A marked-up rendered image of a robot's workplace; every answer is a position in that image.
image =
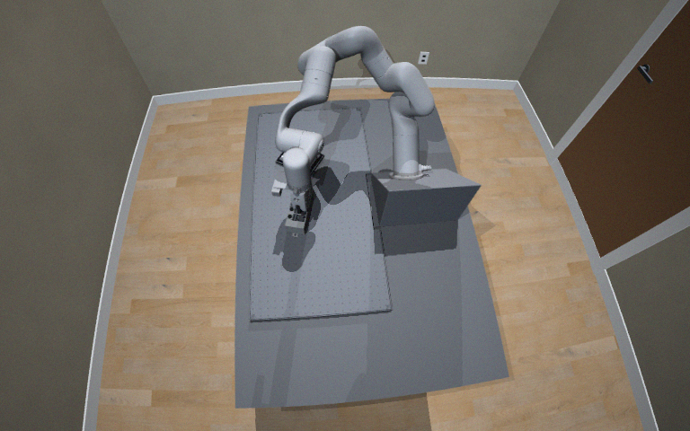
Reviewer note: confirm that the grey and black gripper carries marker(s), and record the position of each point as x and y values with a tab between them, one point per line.
301	201

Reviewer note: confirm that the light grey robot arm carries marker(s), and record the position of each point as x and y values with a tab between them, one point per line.
411	97

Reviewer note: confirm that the grey operator panel with four keys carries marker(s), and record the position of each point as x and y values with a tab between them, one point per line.
297	223

